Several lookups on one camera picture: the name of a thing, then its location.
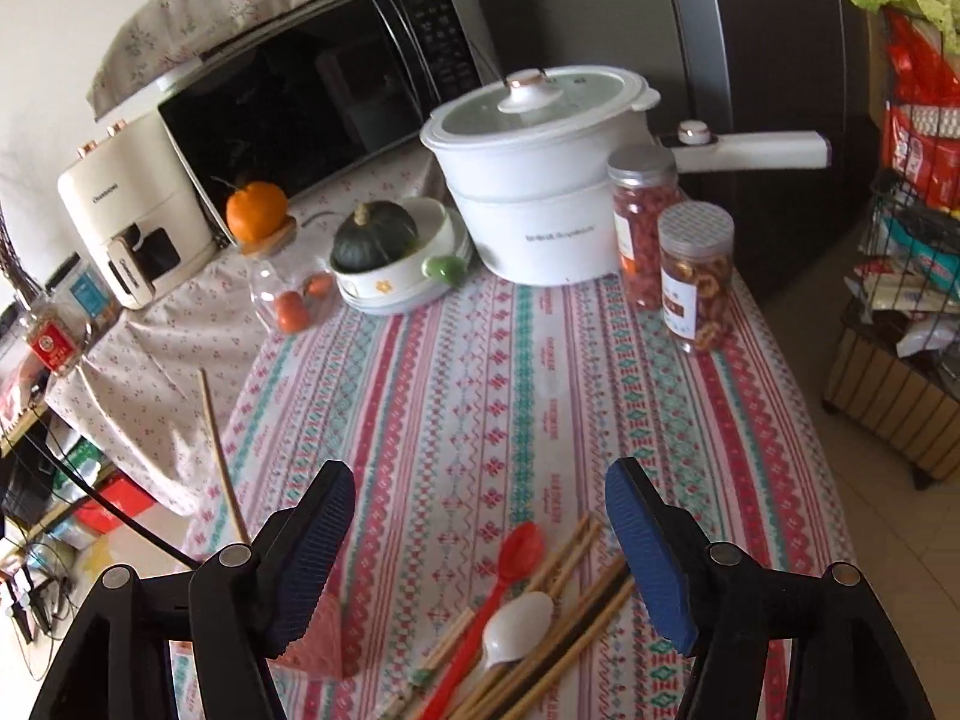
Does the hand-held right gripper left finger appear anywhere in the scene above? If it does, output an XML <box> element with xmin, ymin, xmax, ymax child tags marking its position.
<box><xmin>30</xmin><ymin>459</ymin><xmax>357</xmax><ymax>720</ymax></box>

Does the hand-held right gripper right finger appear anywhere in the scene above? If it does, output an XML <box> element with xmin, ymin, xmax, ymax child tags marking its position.
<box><xmin>604</xmin><ymin>456</ymin><xmax>938</xmax><ymax>720</ymax></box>

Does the bundle of wooden chopsticks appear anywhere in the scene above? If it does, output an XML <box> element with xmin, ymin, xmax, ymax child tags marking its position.
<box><xmin>379</xmin><ymin>540</ymin><xmax>638</xmax><ymax>720</ymax></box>

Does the single plain long chopstick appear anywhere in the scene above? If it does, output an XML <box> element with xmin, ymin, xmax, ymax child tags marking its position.
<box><xmin>197</xmin><ymin>367</ymin><xmax>252</xmax><ymax>545</ymax></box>

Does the red plastic spoon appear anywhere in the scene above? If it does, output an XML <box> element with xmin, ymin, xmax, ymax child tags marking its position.
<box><xmin>416</xmin><ymin>521</ymin><xmax>548</xmax><ymax>720</ymax></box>

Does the white plastic spoon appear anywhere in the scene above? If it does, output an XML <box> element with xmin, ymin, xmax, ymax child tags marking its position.
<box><xmin>469</xmin><ymin>591</ymin><xmax>556</xmax><ymax>680</ymax></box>

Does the red box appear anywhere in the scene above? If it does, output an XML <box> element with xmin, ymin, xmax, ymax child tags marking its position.
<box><xmin>75</xmin><ymin>476</ymin><xmax>155</xmax><ymax>533</ymax></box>

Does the striped patterned tablecloth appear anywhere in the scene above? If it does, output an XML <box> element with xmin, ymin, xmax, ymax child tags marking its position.
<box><xmin>169</xmin><ymin>240</ymin><xmax>856</xmax><ymax>720</ymax></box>

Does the small-flower print table cover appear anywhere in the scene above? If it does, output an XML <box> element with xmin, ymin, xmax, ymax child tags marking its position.
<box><xmin>45</xmin><ymin>142</ymin><xmax>451</xmax><ymax>518</ymax></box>

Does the glass jar with wooden lid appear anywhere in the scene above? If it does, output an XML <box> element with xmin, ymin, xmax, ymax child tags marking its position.
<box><xmin>236</xmin><ymin>216</ymin><xmax>338</xmax><ymax>335</ymax></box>

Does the dark green kabocha squash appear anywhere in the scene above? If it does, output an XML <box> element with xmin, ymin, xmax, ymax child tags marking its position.
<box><xmin>332</xmin><ymin>202</ymin><xmax>419</xmax><ymax>272</ymax></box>

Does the clear jar of red snacks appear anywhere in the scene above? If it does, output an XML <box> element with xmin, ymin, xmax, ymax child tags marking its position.
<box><xmin>607</xmin><ymin>144</ymin><xmax>683</xmax><ymax>310</ymax></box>

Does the glass jar with red label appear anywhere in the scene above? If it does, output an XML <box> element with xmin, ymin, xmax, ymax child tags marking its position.
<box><xmin>19</xmin><ymin>292</ymin><xmax>95</xmax><ymax>376</ymax></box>

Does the orange fruit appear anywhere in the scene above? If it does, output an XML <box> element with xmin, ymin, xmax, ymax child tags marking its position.
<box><xmin>226</xmin><ymin>180</ymin><xmax>290</xmax><ymax>245</ymax></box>

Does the white electric cooking pot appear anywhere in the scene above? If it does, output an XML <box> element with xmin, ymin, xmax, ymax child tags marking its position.
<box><xmin>420</xmin><ymin>67</ymin><xmax>833</xmax><ymax>287</ymax></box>

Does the cream air fryer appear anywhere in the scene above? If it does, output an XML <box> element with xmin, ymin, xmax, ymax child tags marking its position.
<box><xmin>58</xmin><ymin>111</ymin><xmax>215</xmax><ymax>310</ymax></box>

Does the black glass-door microwave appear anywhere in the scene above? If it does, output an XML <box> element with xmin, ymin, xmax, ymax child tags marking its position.
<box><xmin>154</xmin><ymin>0</ymin><xmax>503</xmax><ymax>248</ymax></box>

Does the glass pot lid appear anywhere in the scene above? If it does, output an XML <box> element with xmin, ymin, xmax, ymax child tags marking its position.
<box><xmin>424</xmin><ymin>67</ymin><xmax>661</xmax><ymax>142</ymax></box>

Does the heap of red snack packets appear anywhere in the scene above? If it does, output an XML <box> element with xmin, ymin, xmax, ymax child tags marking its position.
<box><xmin>877</xmin><ymin>7</ymin><xmax>960</xmax><ymax>211</ymax></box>

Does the dark grey refrigerator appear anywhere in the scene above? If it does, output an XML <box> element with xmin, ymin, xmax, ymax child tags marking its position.
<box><xmin>461</xmin><ymin>0</ymin><xmax>893</xmax><ymax>301</ymax></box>

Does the black cable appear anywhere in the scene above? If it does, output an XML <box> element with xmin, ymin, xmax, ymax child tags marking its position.
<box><xmin>45</xmin><ymin>450</ymin><xmax>203</xmax><ymax>567</ymax></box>

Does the white bowl with green handle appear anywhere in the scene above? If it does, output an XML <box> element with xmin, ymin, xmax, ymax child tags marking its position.
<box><xmin>330</xmin><ymin>196</ymin><xmax>473</xmax><ymax>316</ymax></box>

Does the black wire storage rack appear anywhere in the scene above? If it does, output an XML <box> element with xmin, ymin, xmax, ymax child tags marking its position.
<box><xmin>821</xmin><ymin>7</ymin><xmax>960</xmax><ymax>492</ymax></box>

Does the clear jar of ring snacks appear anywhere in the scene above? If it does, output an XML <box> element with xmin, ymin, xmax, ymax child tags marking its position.
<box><xmin>658</xmin><ymin>202</ymin><xmax>736</xmax><ymax>353</ymax></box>

